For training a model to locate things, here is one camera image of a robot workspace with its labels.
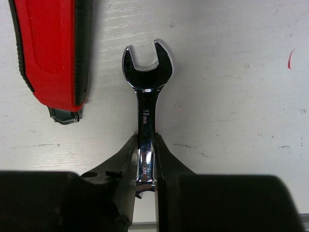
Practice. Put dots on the silver wrench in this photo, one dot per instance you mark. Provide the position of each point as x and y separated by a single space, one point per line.
147 84

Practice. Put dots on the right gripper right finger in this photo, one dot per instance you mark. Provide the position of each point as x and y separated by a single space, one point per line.
190 202

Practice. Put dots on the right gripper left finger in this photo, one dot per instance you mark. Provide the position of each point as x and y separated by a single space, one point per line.
100 200

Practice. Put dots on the red utility knife centre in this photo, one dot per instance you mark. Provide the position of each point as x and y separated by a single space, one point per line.
53 39

